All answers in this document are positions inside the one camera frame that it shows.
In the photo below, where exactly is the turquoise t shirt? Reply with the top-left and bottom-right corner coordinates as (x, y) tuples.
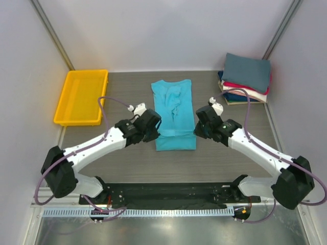
(151, 79), (196, 151)

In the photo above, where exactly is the yellow plastic tray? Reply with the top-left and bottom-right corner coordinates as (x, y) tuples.
(53, 69), (108, 127)

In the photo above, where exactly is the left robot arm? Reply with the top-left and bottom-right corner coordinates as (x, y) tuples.
(41, 109), (161, 204)

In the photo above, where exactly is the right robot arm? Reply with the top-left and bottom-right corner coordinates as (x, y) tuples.
(194, 103), (314, 210)

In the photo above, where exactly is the navy folded shirt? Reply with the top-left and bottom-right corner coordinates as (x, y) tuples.
(217, 70), (259, 103)

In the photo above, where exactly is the pink folded shirt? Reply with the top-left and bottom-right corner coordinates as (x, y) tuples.
(223, 87), (253, 97)

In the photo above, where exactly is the red folded shirt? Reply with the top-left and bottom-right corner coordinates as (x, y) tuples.
(221, 73), (272, 95)

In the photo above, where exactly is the white folded shirt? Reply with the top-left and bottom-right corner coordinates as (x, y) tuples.
(221, 85), (268, 103)

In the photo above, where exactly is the grey-blue folded shirt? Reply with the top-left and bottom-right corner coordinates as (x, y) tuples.
(223, 53), (271, 79)

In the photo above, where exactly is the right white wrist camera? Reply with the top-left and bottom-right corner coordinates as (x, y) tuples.
(208, 97), (224, 116)

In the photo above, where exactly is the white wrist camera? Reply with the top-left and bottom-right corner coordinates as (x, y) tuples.
(208, 97), (224, 116)
(127, 103), (147, 116)

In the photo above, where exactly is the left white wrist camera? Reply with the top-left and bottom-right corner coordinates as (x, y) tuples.
(127, 103), (147, 116)

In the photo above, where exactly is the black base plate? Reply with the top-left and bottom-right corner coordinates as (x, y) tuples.
(89, 182), (261, 210)

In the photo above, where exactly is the aluminium rail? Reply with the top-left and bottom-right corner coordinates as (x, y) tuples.
(30, 186), (80, 208)

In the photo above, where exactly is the slotted cable duct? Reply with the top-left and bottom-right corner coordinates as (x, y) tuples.
(42, 206), (234, 218)

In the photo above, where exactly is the right aluminium corner post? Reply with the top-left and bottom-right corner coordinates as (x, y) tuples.
(262, 0), (303, 60)

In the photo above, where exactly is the aluminium corner post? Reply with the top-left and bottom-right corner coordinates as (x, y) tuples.
(30, 0), (75, 70)
(262, 0), (303, 60)

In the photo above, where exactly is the left aluminium corner post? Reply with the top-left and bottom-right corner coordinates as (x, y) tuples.
(30, 0), (75, 70)

